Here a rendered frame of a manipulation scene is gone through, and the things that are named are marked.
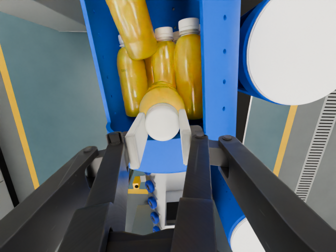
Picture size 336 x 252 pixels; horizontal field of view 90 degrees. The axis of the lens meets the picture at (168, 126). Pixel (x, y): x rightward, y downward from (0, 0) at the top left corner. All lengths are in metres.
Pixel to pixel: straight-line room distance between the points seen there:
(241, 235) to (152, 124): 0.62
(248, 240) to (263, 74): 0.57
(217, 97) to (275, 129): 1.59
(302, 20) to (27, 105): 1.92
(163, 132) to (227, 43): 0.17
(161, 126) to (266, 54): 0.36
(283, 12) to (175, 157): 0.40
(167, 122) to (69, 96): 1.57
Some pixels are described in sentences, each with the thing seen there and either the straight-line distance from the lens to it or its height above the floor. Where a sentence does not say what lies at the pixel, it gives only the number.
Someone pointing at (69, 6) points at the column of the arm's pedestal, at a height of 0.37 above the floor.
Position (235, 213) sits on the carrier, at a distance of 0.73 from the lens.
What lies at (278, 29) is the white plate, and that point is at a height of 1.04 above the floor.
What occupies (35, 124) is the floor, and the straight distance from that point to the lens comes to 1.99.
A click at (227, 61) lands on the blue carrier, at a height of 1.20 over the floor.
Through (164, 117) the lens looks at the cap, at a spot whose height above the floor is 1.29.
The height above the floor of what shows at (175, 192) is 0.94.
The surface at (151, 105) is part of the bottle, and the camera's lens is 0.21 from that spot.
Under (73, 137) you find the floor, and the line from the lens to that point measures 1.84.
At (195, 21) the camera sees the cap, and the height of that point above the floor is 1.12.
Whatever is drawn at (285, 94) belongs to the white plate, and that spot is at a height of 1.04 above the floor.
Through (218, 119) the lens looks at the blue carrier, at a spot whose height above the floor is 1.21.
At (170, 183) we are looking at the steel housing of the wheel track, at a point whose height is 0.93.
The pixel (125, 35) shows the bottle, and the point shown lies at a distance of 0.37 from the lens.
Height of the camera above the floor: 1.47
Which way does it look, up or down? 71 degrees down
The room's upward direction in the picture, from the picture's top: 178 degrees counter-clockwise
